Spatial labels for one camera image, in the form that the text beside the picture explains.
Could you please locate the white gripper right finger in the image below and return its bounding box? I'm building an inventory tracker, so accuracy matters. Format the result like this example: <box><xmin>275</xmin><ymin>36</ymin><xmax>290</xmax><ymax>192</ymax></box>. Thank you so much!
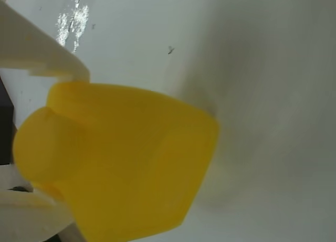
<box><xmin>0</xmin><ymin>0</ymin><xmax>91</xmax><ymax>82</ymax></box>

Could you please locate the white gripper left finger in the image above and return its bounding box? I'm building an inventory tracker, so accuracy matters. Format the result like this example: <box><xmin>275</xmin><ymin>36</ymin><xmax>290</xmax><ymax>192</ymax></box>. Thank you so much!
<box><xmin>0</xmin><ymin>164</ymin><xmax>77</xmax><ymax>242</ymax></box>

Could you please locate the yellow plastic cube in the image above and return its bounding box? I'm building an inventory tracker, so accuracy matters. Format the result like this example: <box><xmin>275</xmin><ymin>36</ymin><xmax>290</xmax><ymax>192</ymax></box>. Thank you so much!
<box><xmin>12</xmin><ymin>80</ymin><xmax>220</xmax><ymax>239</ymax></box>

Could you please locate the dark brown open box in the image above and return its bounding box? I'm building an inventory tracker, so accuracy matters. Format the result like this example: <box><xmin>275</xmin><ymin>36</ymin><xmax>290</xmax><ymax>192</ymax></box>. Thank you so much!
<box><xmin>0</xmin><ymin>75</ymin><xmax>15</xmax><ymax>166</ymax></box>

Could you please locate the clear tape strip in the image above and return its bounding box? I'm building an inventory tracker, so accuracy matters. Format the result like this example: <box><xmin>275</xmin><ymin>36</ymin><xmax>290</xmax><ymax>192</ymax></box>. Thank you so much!
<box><xmin>56</xmin><ymin>0</ymin><xmax>90</xmax><ymax>53</ymax></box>

